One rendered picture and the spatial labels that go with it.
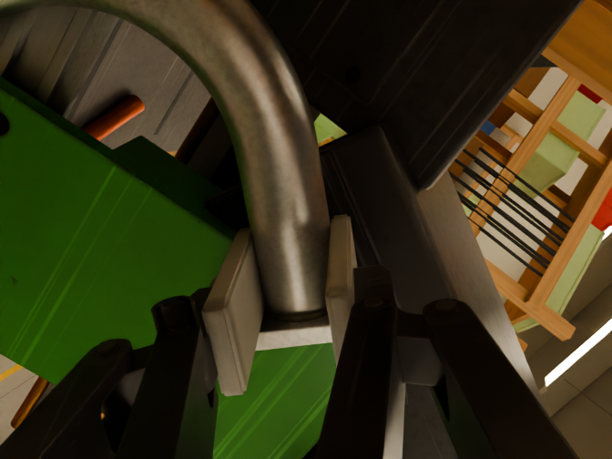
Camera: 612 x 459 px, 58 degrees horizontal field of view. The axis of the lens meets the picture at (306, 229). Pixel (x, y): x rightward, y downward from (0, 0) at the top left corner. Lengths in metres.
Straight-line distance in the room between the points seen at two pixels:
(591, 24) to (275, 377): 0.84
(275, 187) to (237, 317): 0.05
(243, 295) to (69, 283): 0.11
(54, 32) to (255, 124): 0.11
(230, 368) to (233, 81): 0.09
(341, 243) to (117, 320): 0.12
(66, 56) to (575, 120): 3.58
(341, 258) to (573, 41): 0.85
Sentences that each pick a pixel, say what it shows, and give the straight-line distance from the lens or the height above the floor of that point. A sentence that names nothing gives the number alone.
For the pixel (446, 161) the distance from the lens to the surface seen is 0.28.
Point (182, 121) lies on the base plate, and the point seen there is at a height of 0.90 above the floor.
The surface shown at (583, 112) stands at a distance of 3.82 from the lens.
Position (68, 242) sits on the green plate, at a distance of 0.26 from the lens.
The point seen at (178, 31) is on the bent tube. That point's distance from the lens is 0.19.
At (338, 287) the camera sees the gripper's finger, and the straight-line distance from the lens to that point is 0.16.
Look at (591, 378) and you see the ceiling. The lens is 8.20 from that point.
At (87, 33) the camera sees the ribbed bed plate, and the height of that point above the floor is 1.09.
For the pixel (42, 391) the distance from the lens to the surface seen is 0.48.
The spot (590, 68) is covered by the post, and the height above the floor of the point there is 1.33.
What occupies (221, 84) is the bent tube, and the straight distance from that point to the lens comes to 0.19.
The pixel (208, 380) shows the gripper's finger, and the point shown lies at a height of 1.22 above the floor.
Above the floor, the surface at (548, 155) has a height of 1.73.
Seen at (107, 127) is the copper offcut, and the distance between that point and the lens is 0.68.
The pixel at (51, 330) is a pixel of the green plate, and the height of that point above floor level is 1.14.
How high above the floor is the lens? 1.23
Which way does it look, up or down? 6 degrees down
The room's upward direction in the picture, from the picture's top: 129 degrees clockwise
